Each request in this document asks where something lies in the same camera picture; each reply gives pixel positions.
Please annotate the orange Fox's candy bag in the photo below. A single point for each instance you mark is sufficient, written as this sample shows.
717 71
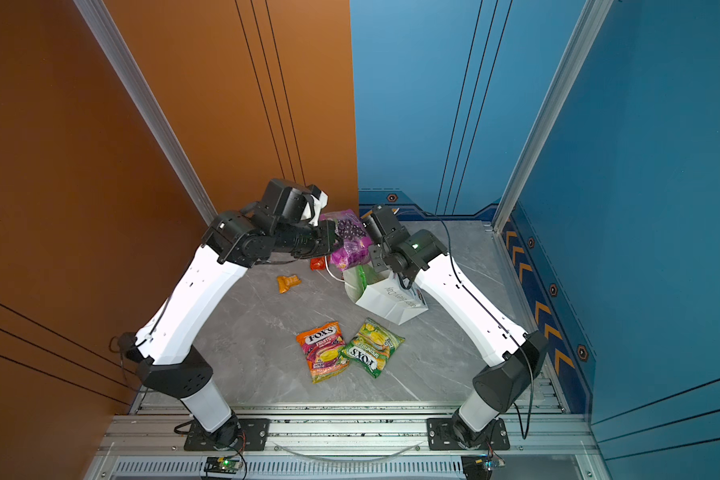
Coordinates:
322 348

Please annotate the white paper gift bag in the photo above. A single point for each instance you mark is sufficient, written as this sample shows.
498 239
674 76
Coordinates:
386 299

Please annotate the aluminium frame rail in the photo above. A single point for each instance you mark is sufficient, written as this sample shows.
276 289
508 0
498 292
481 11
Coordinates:
347 441

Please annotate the orange candy wrapper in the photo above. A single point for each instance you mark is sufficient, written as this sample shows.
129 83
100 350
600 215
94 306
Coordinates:
285 283

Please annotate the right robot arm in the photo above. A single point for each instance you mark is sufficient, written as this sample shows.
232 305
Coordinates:
513 356

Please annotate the left circuit board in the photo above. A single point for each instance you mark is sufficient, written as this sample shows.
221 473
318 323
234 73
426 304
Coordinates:
223 467

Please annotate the right circuit board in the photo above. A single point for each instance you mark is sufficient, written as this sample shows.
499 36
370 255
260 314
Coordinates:
481 467

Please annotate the red candy wrapper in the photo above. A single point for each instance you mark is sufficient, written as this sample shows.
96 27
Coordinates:
318 264

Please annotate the circuit board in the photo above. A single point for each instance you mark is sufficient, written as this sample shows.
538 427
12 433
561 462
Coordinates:
481 467
223 467

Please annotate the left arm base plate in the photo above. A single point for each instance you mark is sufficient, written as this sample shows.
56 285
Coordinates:
234 435

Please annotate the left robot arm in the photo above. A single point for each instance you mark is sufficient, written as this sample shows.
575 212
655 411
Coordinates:
285 220

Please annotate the right aluminium corner post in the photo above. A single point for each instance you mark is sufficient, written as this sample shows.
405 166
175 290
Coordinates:
585 32

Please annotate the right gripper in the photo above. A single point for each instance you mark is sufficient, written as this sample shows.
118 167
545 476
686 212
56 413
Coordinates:
375 259

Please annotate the left aluminium corner post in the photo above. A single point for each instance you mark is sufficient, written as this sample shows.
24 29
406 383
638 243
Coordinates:
103 27

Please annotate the magenta raisin snack pouch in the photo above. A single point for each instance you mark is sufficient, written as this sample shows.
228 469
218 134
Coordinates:
355 240

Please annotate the green chips bag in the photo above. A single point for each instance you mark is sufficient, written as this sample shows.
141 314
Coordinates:
366 275

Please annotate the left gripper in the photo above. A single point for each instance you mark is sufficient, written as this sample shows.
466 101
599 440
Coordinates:
327 229

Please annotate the green Fox's candy bag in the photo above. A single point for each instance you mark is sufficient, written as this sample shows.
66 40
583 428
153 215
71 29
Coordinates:
372 347

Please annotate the aluminium corner post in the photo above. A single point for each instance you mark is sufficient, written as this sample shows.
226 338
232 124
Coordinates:
585 32
103 27

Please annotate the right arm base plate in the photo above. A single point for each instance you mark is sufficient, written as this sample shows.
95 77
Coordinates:
453 434

